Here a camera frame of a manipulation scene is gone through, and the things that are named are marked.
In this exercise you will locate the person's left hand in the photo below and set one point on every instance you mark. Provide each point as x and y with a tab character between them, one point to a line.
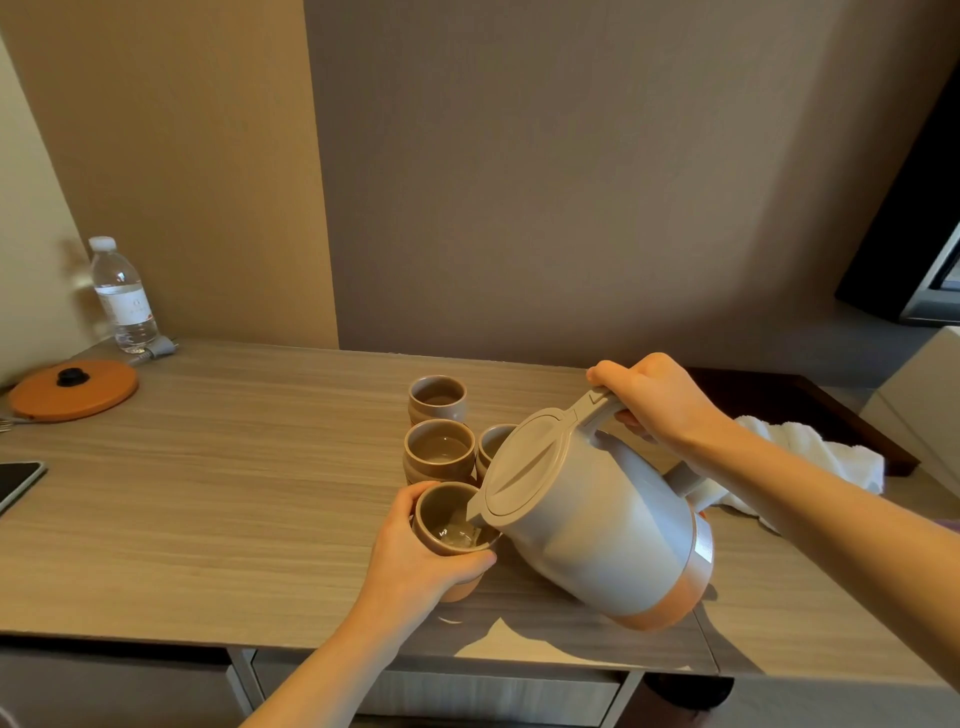
401	570

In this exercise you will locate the person's right hand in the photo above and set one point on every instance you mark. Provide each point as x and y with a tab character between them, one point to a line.
667	405

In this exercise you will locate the person's right thumb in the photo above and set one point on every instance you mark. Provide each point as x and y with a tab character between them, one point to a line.
609	373

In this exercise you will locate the person's left thumb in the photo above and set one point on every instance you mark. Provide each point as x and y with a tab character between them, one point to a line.
469	568

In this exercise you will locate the brown ceramic cup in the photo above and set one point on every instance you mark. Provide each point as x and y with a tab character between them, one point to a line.
452	517
439	452
437	397
491	444

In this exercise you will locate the grey electric kettle orange bottom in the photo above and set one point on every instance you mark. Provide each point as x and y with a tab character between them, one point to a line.
600	525

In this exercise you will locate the person's left forearm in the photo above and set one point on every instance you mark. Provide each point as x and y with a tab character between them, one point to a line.
322	682

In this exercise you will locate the person's right forearm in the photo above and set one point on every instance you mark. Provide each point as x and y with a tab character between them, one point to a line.
847	540

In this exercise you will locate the grey desk drawer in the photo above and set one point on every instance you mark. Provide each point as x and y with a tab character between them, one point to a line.
450	694

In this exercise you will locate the dark wooden tray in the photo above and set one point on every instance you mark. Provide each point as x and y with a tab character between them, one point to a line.
780	397

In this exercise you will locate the white towel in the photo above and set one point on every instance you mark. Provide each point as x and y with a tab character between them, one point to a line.
832	457

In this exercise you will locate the dark chair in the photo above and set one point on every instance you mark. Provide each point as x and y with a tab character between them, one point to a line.
682	697

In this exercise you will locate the white cabinet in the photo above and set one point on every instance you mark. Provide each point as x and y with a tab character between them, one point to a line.
922	405

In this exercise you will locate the black television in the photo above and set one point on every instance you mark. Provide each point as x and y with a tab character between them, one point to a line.
900	247

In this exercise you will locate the grey power plug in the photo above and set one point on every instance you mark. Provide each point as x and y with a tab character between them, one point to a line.
156	349

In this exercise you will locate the orange round kettle base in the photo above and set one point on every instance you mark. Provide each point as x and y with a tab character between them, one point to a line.
82	391

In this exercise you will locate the clear plastic water bottle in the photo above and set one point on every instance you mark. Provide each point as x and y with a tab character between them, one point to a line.
124	300

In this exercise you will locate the black smartphone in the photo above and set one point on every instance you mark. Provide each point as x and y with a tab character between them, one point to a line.
16	480

